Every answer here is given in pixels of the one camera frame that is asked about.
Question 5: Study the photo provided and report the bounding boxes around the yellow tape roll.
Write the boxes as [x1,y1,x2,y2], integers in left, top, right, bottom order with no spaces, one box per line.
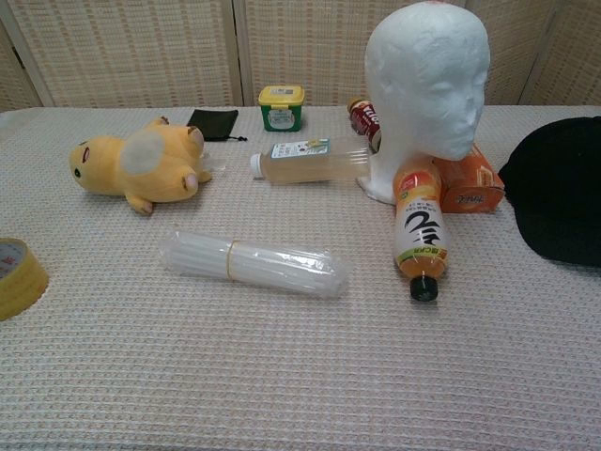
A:
[0,238,50,322]

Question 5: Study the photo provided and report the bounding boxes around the woven folding screen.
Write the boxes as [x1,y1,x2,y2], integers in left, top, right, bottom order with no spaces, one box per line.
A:
[0,0,601,110]

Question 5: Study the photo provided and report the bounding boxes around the green tub with yellow lid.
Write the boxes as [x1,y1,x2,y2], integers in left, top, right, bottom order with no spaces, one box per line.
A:
[257,85,305,132]

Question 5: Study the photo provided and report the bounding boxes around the white woven tablecloth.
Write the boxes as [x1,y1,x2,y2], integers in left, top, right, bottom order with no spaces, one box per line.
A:
[0,104,601,451]

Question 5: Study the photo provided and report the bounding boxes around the clear pack of white straws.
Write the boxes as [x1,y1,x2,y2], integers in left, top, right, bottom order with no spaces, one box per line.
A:
[158,229,354,301]

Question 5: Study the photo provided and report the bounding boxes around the clear bottle with pale drink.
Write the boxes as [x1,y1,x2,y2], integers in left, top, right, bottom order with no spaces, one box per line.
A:
[249,138,372,184]

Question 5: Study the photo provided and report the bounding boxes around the black cap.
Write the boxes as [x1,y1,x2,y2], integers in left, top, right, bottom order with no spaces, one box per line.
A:
[497,116,601,269]

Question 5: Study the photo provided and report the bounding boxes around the orange cardboard box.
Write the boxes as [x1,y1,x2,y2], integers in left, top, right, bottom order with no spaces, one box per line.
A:
[431,143,506,215]

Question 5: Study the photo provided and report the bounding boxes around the orange juice bottle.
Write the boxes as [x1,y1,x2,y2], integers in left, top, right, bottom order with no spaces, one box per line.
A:
[392,157,453,303]

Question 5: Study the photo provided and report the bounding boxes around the white foam mannequin head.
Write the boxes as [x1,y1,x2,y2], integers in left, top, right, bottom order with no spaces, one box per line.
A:
[355,8,492,205]

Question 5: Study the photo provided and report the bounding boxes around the red labelled drink bottle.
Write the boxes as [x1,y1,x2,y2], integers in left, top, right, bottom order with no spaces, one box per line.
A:
[347,96,384,154]

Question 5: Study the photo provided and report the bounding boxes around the yellow plush toy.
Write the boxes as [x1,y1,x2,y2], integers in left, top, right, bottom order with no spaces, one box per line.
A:
[69,116,213,216]

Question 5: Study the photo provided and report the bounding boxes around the black drawstring pouch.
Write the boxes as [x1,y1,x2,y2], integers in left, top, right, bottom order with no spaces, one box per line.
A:
[186,109,248,144]

